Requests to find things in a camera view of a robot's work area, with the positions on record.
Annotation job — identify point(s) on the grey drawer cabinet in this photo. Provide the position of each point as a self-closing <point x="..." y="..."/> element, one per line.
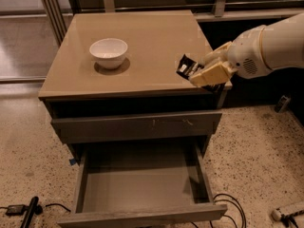
<point x="146" y="82"/>

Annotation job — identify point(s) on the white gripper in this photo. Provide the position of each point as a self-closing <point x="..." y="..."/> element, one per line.
<point x="246" y="56"/>

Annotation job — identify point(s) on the white ceramic bowl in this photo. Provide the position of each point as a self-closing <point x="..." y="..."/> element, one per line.
<point x="109" y="53"/>

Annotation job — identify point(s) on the blue tape piece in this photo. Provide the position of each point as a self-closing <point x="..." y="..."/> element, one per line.
<point x="72" y="161"/>

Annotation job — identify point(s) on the white power strip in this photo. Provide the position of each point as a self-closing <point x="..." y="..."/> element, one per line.
<point x="293" y="209"/>

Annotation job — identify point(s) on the small grey floor device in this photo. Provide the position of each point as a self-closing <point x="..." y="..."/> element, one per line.
<point x="282" y="103"/>

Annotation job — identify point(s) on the open grey middle drawer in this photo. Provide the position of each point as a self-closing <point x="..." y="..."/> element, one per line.
<point x="141" y="184"/>

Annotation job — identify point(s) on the black power adapter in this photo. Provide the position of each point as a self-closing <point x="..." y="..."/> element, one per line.
<point x="16" y="210"/>

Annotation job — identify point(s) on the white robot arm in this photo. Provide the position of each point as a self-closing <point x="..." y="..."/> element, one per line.
<point x="282" y="44"/>

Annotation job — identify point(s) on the black rxbar chocolate wrapper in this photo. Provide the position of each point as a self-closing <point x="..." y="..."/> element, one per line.
<point x="187" y="67"/>

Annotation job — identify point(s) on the closed grey top drawer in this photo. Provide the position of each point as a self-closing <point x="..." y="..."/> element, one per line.
<point x="136" y="127"/>

